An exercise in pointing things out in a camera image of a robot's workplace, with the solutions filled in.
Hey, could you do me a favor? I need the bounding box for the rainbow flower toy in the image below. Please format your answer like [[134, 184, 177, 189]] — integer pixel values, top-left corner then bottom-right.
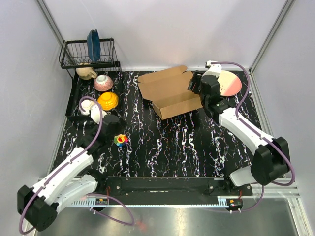
[[114, 134, 128, 147]]

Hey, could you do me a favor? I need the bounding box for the brown cardboard box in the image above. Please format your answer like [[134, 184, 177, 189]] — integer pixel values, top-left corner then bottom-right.
[[137, 65, 202, 120]]

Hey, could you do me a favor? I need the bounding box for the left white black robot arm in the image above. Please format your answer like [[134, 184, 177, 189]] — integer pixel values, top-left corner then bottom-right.
[[17, 115, 127, 235]]

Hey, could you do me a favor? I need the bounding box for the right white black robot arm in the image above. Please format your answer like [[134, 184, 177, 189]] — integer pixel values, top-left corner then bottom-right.
[[188, 71, 292, 195]]

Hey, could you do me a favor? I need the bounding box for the pink cream round plate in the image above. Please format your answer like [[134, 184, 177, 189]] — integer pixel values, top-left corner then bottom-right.
[[218, 70, 242, 97]]

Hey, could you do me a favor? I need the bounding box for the yellow ribbed bowl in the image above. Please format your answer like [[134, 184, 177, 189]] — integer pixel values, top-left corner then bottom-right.
[[97, 92, 119, 111]]

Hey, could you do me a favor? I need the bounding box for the white flower shaped cup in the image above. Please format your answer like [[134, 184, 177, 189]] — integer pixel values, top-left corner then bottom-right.
[[79, 99, 95, 116]]

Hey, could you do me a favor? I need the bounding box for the black tray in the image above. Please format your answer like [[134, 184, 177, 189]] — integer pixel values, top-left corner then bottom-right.
[[65, 70, 124, 122]]

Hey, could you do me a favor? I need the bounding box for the pink patterned bowl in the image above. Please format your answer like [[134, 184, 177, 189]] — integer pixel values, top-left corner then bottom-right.
[[94, 75, 114, 92]]

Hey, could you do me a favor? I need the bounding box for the beige mug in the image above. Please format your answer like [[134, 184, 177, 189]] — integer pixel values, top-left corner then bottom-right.
[[76, 67, 98, 80]]

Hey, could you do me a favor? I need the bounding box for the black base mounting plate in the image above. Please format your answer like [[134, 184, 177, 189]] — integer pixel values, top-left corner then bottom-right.
[[97, 177, 253, 207]]

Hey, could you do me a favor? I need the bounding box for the blue plate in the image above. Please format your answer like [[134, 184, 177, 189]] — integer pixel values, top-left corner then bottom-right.
[[87, 29, 101, 62]]

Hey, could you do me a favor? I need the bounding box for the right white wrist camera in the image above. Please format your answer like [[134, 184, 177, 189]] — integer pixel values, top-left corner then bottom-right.
[[203, 60, 222, 78]]

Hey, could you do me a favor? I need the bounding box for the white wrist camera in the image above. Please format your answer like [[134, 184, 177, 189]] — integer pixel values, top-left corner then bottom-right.
[[203, 60, 222, 78], [90, 104, 107, 124]]

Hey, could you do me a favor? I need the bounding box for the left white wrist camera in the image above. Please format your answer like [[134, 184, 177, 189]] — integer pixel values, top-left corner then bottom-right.
[[90, 104, 107, 124]]

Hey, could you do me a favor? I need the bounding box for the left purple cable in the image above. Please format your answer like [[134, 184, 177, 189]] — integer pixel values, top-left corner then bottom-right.
[[19, 96, 135, 234]]

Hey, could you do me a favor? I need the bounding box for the purple cable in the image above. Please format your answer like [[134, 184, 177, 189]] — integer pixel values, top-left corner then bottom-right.
[[19, 96, 135, 234], [196, 61, 295, 213]]

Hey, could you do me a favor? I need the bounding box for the black wire dish rack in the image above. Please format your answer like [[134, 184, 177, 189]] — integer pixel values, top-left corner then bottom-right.
[[59, 38, 121, 72]]

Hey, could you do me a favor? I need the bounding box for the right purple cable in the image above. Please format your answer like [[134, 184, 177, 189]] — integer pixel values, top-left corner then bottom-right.
[[196, 61, 295, 213]]

